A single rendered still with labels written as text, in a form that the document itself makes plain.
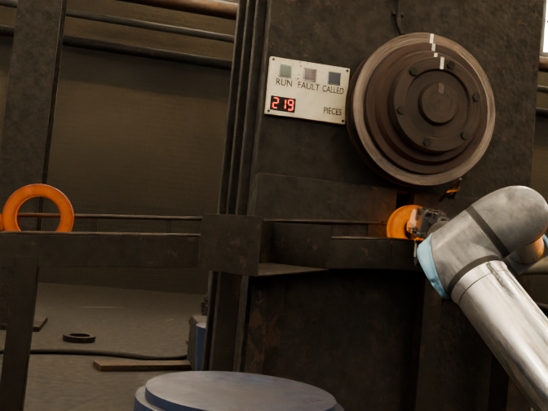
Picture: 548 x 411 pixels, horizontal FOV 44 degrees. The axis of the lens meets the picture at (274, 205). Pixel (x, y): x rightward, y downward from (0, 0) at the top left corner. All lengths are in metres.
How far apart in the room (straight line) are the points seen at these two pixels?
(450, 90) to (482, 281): 0.94
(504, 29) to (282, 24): 0.78
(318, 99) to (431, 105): 0.36
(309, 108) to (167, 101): 6.07
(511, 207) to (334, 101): 0.99
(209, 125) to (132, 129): 0.90
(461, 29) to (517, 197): 1.18
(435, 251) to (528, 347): 0.24
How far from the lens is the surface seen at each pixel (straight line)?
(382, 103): 2.04
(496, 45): 2.48
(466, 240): 1.29
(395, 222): 2.09
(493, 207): 1.30
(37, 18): 4.66
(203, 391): 1.05
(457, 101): 2.08
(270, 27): 2.20
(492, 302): 1.23
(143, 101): 8.14
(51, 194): 1.93
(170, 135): 8.09
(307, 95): 2.15
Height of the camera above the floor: 0.66
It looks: 3 degrees up
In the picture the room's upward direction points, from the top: 5 degrees clockwise
